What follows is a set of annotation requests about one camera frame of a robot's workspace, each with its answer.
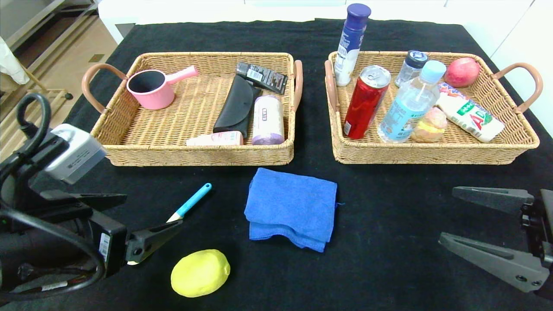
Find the white AD milk bottle pack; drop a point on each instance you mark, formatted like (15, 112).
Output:
(471, 116)

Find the water bottle blue cap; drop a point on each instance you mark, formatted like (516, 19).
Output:
(402, 116)

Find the pink lotion bottle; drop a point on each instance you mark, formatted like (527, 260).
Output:
(220, 138)

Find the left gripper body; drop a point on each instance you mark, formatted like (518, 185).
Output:
(109, 247)

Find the bread bun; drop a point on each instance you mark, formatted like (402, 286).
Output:
(432, 125)

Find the wicker basket holding household items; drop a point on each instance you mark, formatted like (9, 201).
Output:
(190, 116)

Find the wicker basket holding food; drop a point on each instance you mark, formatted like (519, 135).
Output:
(497, 134)

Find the red soda can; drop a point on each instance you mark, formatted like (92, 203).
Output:
(365, 108)

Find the black glasses case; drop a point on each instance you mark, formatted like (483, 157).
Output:
(235, 110)

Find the tall white bottle purple cap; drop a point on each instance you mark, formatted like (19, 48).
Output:
(348, 56)

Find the colourful snack packet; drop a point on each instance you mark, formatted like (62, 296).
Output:
(449, 89)

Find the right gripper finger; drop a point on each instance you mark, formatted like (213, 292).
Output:
(497, 263)
(497, 198)

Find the yellow lemon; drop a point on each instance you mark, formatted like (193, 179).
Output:
(198, 274)

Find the pink saucepan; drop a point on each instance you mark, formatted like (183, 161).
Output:
(151, 101)

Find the beige shelf unit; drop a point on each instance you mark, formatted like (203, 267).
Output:
(43, 26)

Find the black table cloth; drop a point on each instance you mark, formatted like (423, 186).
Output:
(302, 280)

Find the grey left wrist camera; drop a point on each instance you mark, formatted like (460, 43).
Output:
(73, 153)

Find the white hanging cloth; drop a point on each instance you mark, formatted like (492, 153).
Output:
(11, 65)

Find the black barcode packet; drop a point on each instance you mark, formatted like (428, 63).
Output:
(263, 77)

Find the red apple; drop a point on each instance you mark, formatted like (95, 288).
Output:
(461, 72)

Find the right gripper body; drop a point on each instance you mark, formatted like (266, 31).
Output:
(545, 224)

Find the blue folded towel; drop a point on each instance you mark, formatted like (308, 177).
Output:
(289, 203)

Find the purple bin bag roll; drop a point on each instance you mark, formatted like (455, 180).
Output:
(268, 123)

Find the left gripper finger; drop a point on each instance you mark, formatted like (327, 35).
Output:
(86, 201)
(149, 242)

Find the wooden rolling rack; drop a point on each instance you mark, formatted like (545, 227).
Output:
(26, 103)

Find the small clear bottle dark cap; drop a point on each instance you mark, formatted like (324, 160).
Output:
(410, 71)

